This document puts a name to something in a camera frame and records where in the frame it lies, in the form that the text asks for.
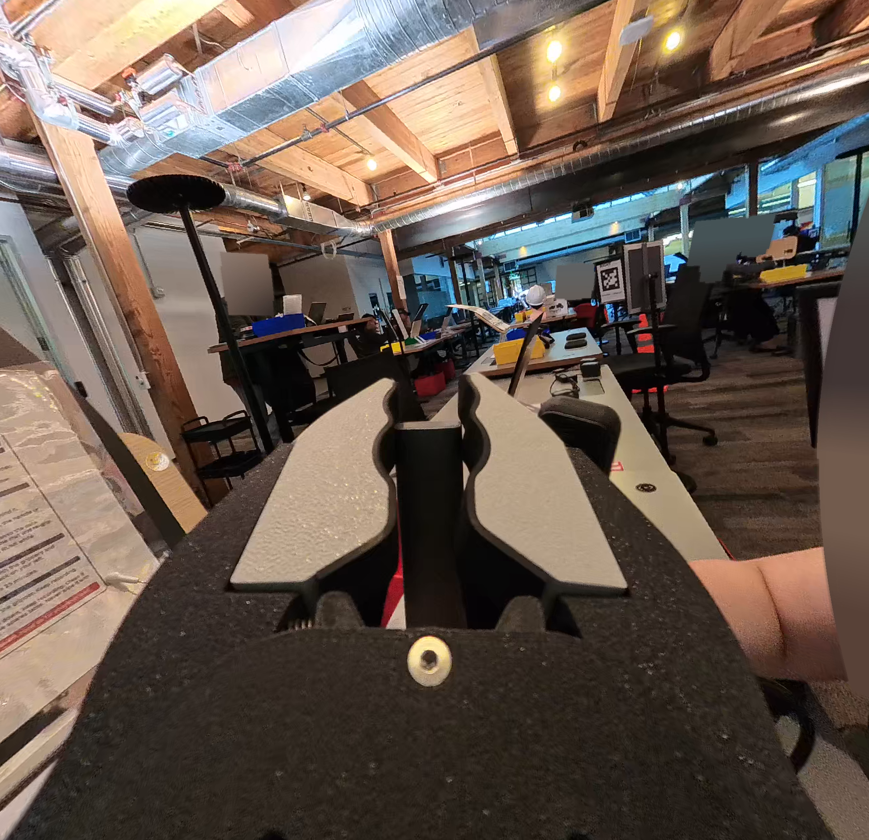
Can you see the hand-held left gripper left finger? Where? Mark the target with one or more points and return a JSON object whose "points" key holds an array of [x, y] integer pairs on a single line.
{"points": [[326, 501]]}

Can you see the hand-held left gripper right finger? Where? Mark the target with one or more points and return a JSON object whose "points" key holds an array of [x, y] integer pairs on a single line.
{"points": [[536, 501]]}

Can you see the grey usb hub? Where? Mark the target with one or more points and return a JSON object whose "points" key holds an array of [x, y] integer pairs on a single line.
{"points": [[431, 514]]}

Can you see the red plastic bin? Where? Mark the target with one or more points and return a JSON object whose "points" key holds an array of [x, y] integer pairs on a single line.
{"points": [[394, 596]]}

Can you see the person's right forearm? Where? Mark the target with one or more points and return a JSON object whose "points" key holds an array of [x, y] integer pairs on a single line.
{"points": [[760, 609]]}

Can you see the black padded chair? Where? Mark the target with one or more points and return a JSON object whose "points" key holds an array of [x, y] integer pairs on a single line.
{"points": [[580, 429]]}

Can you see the black utility cart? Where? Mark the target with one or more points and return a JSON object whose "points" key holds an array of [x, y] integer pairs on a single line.
{"points": [[224, 434]]}

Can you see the small black box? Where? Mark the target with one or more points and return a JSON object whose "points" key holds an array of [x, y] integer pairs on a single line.
{"points": [[590, 369]]}

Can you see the yellow storage bin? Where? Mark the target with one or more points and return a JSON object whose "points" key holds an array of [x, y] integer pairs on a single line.
{"points": [[784, 274], [517, 353]]}

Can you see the small red storage bin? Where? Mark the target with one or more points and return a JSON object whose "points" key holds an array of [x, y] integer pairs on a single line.
{"points": [[430, 384]]}

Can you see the wooden top desk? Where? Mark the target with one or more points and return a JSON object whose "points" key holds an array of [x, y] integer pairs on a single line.
{"points": [[292, 334]]}

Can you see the blue storage bin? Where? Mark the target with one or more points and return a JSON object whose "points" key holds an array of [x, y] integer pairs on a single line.
{"points": [[278, 326]]}

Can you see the white hard hat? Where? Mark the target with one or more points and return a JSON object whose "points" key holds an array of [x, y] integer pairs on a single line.
{"points": [[536, 295]]}

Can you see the black office chair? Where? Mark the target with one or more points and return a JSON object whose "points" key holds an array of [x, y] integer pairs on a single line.
{"points": [[679, 324]]}

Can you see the black white marker board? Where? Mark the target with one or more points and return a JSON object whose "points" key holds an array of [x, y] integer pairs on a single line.
{"points": [[609, 281]]}

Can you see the grey panel on stand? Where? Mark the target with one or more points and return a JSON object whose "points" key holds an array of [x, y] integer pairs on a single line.
{"points": [[645, 277]]}

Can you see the laminated instruction board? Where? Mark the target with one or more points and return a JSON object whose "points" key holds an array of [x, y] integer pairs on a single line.
{"points": [[41, 514]]}

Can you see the black floor lamp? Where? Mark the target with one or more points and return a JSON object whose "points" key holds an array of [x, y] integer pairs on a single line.
{"points": [[176, 194]]}

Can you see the silver insulated pipes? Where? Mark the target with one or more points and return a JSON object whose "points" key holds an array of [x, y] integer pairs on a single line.
{"points": [[61, 100]]}

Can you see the white ceiling device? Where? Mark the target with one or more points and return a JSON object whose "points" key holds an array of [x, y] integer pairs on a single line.
{"points": [[636, 30]]}

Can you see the wooden support post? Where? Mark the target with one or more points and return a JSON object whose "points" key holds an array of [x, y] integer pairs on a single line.
{"points": [[122, 277]]}

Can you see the silver spiral air duct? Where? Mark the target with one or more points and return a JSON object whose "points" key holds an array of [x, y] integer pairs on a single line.
{"points": [[611, 155]]}

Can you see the silver rectangular air duct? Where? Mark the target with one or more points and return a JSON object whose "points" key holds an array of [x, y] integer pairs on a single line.
{"points": [[407, 12]]}

